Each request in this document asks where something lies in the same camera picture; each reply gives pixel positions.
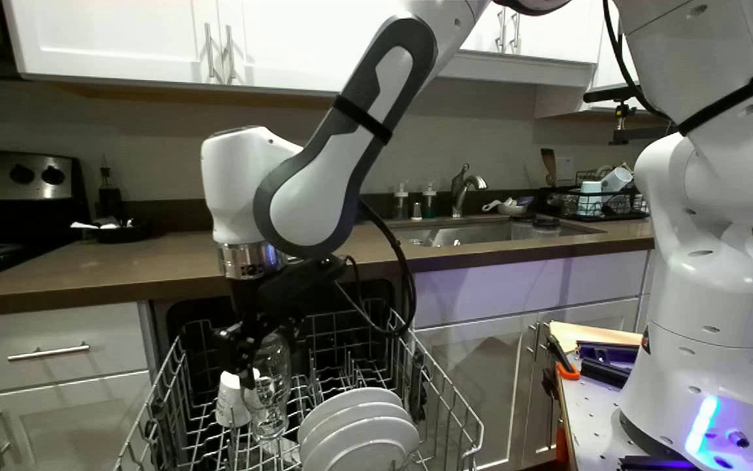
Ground orange black clamp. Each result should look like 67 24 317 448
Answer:
543 331 580 382

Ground stainless steel sink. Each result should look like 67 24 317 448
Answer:
394 219 597 249

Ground dish drying rack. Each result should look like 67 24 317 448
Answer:
547 168 640 219

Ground white upper kitchen cabinets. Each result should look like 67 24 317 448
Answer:
3 0 605 91

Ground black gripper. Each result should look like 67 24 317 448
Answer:
215 255 346 365

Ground white dinner plate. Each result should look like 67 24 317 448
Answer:
300 415 422 471

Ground chrome kitchen faucet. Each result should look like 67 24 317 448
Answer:
450 168 486 219

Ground grey lower kitchen cabinets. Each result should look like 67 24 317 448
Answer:
0 250 648 471

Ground clear glass jar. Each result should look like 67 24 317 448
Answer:
257 331 294 435

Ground dark bottle on counter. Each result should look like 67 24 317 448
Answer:
97 168 126 219

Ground white wire dishwasher rack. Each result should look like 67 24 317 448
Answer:
109 308 484 471

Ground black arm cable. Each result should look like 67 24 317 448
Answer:
341 198 418 339

